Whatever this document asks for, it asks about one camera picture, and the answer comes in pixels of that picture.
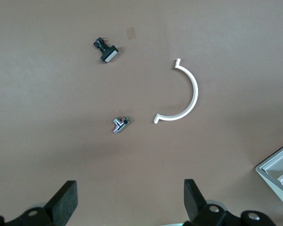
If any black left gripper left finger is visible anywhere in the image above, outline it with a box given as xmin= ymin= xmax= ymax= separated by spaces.
xmin=0 ymin=180 xmax=78 ymax=226

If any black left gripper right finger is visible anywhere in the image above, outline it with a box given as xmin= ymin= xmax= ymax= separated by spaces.
xmin=181 ymin=179 xmax=276 ymax=226

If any black button white square cap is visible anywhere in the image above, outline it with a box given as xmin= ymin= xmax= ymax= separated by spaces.
xmin=92 ymin=36 xmax=119 ymax=64

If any white semicircular plastic arc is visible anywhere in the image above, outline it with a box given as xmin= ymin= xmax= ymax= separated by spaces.
xmin=152 ymin=58 xmax=199 ymax=124

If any clear tape patch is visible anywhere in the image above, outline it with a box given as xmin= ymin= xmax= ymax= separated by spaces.
xmin=126 ymin=27 xmax=137 ymax=40

